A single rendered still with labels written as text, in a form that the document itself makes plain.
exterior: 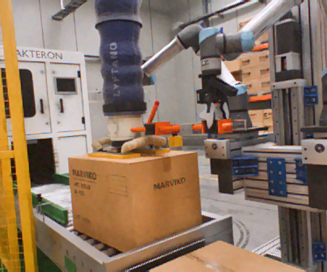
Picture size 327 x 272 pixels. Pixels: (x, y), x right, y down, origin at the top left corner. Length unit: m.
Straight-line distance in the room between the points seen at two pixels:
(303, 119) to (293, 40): 0.37
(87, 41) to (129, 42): 9.95
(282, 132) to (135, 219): 0.82
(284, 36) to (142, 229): 1.09
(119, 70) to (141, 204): 0.64
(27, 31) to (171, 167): 9.63
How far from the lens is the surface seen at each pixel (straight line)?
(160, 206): 1.39
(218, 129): 1.12
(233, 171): 1.55
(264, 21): 1.36
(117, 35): 1.58
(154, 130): 1.37
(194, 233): 1.47
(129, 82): 1.54
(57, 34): 11.11
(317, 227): 1.74
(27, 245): 1.95
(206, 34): 1.19
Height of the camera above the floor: 1.11
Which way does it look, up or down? 3 degrees down
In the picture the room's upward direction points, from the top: 4 degrees counter-clockwise
